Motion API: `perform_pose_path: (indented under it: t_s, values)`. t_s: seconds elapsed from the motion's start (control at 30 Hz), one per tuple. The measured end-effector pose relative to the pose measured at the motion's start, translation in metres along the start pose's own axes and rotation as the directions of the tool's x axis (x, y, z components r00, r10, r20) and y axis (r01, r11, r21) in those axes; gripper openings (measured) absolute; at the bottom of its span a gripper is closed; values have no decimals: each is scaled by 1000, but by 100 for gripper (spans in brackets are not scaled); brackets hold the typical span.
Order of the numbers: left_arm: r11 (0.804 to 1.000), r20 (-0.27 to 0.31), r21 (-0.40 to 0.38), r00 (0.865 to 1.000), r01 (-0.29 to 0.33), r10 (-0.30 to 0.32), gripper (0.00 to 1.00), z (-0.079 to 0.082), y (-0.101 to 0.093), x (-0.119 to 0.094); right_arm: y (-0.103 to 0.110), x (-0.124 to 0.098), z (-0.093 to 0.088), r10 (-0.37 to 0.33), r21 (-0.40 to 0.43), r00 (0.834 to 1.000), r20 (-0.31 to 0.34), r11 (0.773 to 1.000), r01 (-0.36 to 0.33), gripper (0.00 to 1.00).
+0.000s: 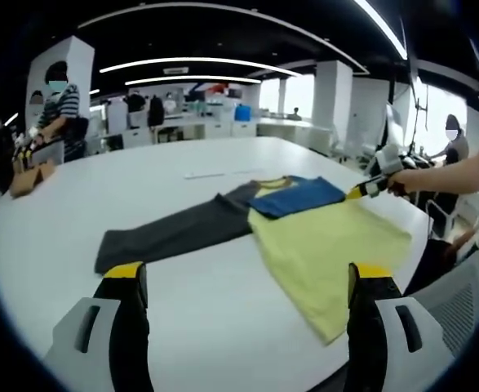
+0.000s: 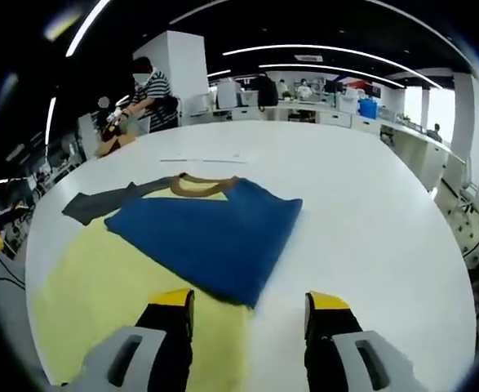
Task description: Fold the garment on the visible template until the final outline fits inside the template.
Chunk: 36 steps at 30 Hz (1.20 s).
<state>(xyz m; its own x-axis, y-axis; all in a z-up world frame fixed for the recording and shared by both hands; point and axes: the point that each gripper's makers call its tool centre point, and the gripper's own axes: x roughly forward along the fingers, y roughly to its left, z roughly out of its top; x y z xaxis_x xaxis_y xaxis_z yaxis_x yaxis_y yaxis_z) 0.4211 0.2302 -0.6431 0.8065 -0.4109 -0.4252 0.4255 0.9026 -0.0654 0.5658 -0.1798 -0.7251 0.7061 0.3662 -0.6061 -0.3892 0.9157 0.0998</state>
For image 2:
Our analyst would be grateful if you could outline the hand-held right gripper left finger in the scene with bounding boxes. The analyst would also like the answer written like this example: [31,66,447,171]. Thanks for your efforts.
[61,288,196,392]

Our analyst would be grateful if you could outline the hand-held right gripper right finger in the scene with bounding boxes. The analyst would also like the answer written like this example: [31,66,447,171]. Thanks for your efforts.
[304,291,422,392]

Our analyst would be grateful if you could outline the yellow blue grey garment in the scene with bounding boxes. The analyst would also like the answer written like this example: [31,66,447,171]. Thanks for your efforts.
[34,173,304,392]

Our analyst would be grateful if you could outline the brown cardboard box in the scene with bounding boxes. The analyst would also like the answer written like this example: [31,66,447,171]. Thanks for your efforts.
[95,131,137,159]

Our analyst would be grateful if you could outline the white counter with cabinets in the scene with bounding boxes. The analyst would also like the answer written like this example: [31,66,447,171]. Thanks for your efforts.
[181,97,465,193]

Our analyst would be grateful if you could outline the long ceiling light strip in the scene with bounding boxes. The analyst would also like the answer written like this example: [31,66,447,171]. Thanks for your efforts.
[222,43,443,90]

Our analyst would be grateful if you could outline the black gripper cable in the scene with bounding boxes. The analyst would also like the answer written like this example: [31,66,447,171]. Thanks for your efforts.
[0,247,27,289]

